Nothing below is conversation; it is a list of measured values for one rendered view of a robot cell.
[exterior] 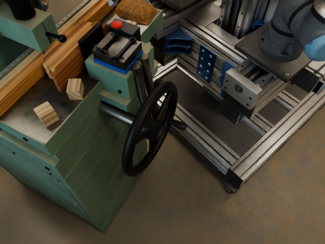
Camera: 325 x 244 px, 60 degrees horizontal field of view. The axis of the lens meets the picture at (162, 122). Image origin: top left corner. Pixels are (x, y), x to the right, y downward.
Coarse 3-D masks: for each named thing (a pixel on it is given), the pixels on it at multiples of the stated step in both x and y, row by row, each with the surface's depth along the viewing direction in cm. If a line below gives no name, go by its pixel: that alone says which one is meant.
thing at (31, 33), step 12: (0, 12) 68; (36, 12) 68; (0, 24) 70; (12, 24) 67; (24, 24) 66; (36, 24) 66; (48, 24) 69; (12, 36) 72; (24, 36) 68; (36, 36) 67; (48, 36) 70; (36, 48) 70
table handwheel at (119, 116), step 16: (160, 96) 70; (176, 96) 84; (112, 112) 82; (128, 112) 82; (144, 112) 67; (160, 112) 80; (144, 128) 78; (160, 128) 78; (128, 144) 67; (160, 144) 91; (128, 160) 69; (144, 160) 86
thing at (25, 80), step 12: (120, 0) 99; (96, 12) 90; (108, 12) 95; (36, 60) 77; (24, 72) 75; (36, 72) 77; (12, 84) 73; (24, 84) 75; (0, 96) 70; (12, 96) 73; (0, 108) 71
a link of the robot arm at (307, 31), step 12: (324, 0) 70; (300, 12) 77; (312, 12) 72; (324, 12) 69; (300, 24) 77; (312, 24) 72; (324, 24) 70; (300, 36) 77; (312, 36) 73; (324, 36) 70; (312, 48) 73; (324, 48) 73; (312, 60) 78; (324, 60) 78
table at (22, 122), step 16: (112, 16) 94; (160, 16) 97; (144, 32) 91; (48, 80) 79; (32, 96) 75; (48, 96) 75; (64, 96) 75; (96, 96) 80; (112, 96) 79; (16, 112) 73; (32, 112) 73; (64, 112) 73; (80, 112) 76; (16, 128) 70; (32, 128) 70; (48, 128) 70; (64, 128) 72; (32, 144) 73; (48, 144) 69
